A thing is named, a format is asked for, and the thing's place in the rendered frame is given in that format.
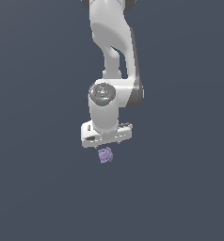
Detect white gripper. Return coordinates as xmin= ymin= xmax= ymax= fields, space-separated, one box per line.
xmin=80 ymin=120 xmax=134 ymax=150

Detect small purple lumpy object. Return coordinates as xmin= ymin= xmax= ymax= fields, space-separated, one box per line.
xmin=98 ymin=146 xmax=114 ymax=165

